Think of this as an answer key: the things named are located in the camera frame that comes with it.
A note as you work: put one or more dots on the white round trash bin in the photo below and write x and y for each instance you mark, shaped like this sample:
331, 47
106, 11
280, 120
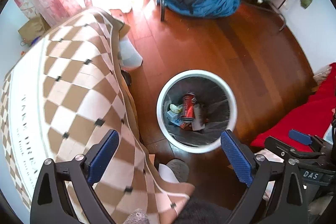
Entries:
217, 101

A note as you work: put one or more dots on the blue white milk carton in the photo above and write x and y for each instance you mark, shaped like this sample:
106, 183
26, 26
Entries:
172, 116

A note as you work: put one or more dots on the crushed red cola can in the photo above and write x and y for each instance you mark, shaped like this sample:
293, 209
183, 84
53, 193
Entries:
189, 100

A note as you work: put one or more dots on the checkered brown tablecloth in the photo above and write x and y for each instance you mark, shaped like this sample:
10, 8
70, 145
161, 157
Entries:
60, 99

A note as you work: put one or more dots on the white barcode carton box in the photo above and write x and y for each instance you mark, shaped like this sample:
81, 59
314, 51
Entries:
198, 122

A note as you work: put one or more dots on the grey slipper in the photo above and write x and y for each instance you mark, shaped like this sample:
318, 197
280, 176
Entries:
180, 169

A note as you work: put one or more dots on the apple core piece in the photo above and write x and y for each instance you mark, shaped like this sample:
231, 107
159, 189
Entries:
176, 108

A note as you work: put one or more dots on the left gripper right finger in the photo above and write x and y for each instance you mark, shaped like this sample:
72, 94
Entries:
242, 163

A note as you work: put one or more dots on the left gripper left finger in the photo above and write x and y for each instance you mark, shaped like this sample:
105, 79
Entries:
99, 156

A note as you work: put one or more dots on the blue lid white jar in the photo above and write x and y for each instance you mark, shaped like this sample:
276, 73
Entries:
35, 40

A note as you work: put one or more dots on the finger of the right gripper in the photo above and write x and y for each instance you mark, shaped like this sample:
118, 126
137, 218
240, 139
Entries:
300, 137
287, 152

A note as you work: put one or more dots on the black fleece trousers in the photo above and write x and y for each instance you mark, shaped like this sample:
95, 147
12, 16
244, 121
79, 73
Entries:
202, 212

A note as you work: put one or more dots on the red blanket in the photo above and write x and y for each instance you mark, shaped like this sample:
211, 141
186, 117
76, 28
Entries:
311, 118

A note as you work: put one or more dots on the brown paper bag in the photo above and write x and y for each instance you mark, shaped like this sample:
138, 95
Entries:
33, 29

